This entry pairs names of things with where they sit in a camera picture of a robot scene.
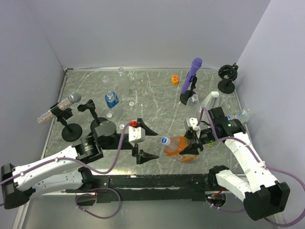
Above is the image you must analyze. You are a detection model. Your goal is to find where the orange drink bottle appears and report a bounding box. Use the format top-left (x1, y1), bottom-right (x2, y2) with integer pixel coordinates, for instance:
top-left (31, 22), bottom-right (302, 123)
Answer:
top-left (163, 136), bottom-right (197, 162)

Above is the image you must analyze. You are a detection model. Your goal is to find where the blue white drink cap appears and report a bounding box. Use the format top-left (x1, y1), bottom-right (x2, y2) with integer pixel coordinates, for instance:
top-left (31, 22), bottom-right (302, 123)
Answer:
top-left (161, 137), bottom-right (170, 146)

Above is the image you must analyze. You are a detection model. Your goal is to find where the blue label water bottle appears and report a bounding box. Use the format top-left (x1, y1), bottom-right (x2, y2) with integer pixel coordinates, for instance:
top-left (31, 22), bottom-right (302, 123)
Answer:
top-left (105, 91), bottom-right (119, 109)

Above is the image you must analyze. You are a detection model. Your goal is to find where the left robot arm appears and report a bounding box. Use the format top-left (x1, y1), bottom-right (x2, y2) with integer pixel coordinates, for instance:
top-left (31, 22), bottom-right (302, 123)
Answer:
top-left (0, 118), bottom-right (158, 209)

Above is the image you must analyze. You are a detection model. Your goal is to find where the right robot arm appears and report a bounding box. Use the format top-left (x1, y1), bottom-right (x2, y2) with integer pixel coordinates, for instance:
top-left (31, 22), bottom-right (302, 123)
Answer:
top-left (182, 107), bottom-right (290, 220)

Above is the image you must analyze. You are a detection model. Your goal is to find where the clear open bottle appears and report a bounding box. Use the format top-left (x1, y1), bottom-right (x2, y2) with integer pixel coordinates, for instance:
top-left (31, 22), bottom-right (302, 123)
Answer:
top-left (186, 94), bottom-right (200, 118)

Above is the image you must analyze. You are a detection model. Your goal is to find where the small clear labelled bottle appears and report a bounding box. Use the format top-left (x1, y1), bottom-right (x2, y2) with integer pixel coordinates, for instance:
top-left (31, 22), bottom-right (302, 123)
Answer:
top-left (235, 108), bottom-right (251, 124)

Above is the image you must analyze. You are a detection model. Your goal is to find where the clear bottle at back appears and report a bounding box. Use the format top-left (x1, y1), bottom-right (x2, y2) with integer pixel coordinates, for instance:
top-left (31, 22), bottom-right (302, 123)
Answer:
top-left (118, 67), bottom-right (124, 76)

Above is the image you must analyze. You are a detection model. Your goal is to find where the purple microphone stand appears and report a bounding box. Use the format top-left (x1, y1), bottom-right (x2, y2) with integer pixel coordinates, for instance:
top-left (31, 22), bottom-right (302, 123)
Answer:
top-left (180, 75), bottom-right (197, 105)

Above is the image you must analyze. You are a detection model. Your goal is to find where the empty black stand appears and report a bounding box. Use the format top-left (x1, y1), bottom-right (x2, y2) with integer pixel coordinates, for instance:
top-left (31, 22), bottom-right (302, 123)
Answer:
top-left (77, 99), bottom-right (107, 131)

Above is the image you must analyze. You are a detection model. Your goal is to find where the yellow orange toy cap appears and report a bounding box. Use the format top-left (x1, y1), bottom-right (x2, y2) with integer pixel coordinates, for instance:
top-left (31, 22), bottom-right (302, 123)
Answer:
top-left (171, 74), bottom-right (179, 85)

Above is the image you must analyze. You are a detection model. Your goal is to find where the black microphone stand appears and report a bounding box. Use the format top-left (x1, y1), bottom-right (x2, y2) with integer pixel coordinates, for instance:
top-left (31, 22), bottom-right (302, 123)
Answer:
top-left (51, 103), bottom-right (82, 142)

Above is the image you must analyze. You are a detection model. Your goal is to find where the black round clamp stand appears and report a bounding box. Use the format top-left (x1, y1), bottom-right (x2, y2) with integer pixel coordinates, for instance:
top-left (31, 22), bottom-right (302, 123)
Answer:
top-left (217, 63), bottom-right (239, 94)

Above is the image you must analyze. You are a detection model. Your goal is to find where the silver glitter microphone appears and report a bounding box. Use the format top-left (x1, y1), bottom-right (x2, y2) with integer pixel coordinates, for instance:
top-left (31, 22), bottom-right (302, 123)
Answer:
top-left (37, 92), bottom-right (82, 125)

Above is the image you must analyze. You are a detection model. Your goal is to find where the purple microphone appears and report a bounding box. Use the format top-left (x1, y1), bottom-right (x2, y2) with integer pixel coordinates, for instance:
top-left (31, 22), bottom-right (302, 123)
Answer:
top-left (181, 58), bottom-right (203, 94)

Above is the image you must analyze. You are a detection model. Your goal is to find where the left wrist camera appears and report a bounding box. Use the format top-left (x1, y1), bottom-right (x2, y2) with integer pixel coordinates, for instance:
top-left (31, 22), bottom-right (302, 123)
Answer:
top-left (128, 120), bottom-right (146, 144)

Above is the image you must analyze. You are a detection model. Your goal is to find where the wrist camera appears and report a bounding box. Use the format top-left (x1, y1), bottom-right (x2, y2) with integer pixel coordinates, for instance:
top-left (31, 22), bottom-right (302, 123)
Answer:
top-left (184, 118), bottom-right (200, 131)
top-left (128, 120), bottom-right (146, 144)

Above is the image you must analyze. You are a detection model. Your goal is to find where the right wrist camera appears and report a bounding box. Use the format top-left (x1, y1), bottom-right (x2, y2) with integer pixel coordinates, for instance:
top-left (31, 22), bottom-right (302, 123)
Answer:
top-left (184, 118), bottom-right (200, 131)

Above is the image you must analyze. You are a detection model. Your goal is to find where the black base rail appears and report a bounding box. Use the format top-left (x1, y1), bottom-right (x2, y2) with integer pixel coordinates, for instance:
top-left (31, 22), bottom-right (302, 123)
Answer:
top-left (66, 174), bottom-right (223, 203)

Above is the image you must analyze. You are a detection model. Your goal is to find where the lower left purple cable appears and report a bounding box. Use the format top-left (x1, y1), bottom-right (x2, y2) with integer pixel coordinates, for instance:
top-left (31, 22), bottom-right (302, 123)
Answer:
top-left (75, 187), bottom-right (122, 219)

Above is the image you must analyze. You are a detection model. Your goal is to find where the purple cable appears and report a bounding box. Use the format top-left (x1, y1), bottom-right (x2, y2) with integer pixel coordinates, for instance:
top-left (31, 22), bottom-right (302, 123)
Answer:
top-left (75, 187), bottom-right (122, 219)
top-left (196, 106), bottom-right (305, 227)
top-left (0, 121), bottom-right (138, 207)

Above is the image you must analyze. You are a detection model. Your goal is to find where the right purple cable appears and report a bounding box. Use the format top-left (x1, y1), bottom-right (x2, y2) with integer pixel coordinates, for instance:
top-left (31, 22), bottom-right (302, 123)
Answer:
top-left (196, 106), bottom-right (305, 227)

